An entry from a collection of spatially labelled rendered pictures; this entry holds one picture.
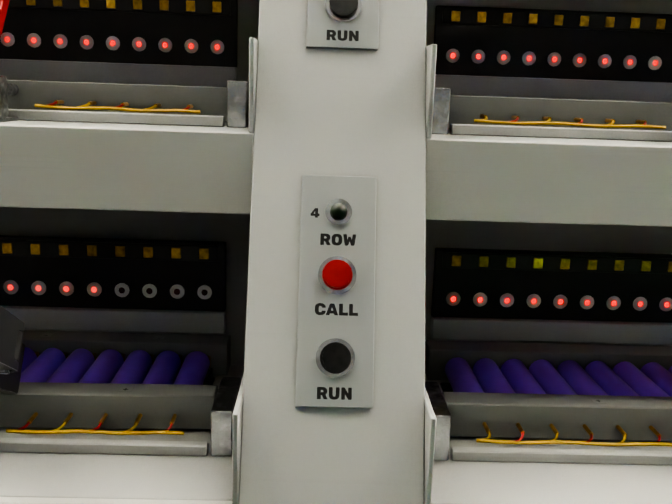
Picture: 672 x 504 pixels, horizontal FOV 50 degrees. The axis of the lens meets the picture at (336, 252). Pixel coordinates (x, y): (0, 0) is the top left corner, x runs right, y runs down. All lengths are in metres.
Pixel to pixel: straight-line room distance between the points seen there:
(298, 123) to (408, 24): 0.08
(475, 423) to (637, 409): 0.10
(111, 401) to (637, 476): 0.31
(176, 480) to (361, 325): 0.13
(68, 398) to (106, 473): 0.06
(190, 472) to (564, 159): 0.27
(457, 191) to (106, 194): 0.19
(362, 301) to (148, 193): 0.13
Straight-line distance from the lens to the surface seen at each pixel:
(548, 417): 0.47
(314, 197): 0.38
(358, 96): 0.40
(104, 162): 0.41
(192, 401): 0.45
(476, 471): 0.43
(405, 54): 0.42
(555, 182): 0.42
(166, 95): 0.48
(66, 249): 0.56
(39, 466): 0.44
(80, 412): 0.47
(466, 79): 0.60
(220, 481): 0.41
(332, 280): 0.37
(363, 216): 0.38
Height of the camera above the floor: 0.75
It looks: 9 degrees up
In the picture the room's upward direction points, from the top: 1 degrees clockwise
